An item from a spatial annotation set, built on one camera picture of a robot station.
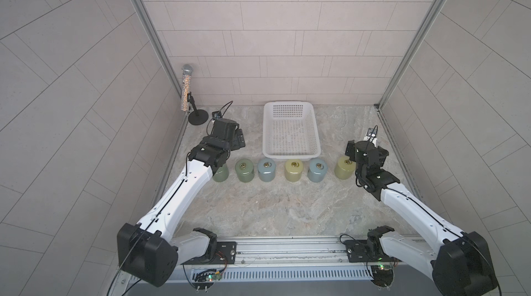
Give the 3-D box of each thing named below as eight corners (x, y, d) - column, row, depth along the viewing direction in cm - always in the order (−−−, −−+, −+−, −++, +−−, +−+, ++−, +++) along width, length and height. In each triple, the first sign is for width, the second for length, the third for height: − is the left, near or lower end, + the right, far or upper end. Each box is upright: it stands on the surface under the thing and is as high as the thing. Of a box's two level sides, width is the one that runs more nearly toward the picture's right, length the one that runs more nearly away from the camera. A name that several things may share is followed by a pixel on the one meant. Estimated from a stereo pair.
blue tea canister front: (258, 181, 90) (257, 172, 84) (259, 165, 95) (258, 156, 88) (276, 181, 90) (276, 172, 84) (276, 165, 95) (276, 156, 89)
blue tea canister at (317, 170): (307, 182, 90) (310, 173, 84) (306, 168, 95) (308, 158, 88) (324, 182, 90) (328, 173, 84) (322, 168, 95) (325, 158, 88)
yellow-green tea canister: (284, 182, 90) (285, 173, 83) (284, 168, 94) (285, 159, 87) (301, 182, 90) (303, 173, 83) (300, 169, 94) (302, 159, 87)
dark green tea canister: (237, 182, 90) (234, 173, 83) (239, 168, 94) (236, 158, 87) (253, 182, 90) (251, 173, 83) (254, 168, 94) (253, 158, 87)
